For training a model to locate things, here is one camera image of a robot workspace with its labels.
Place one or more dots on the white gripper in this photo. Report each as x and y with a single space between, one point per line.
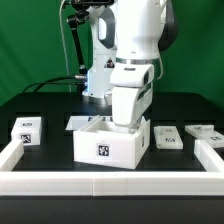
132 92

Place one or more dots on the white cabinet door panel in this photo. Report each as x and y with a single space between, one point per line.
167 137
207 133

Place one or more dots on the white cabinet body box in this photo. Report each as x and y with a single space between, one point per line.
103 143

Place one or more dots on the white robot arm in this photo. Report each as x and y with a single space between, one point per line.
128 36

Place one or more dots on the white cabinet top block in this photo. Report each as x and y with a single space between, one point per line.
27 129

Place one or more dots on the white marker base plate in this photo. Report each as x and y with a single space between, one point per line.
78 122

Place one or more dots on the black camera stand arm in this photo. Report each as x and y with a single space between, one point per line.
80 16

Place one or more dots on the white U-shaped fence frame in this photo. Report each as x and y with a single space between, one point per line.
208 182

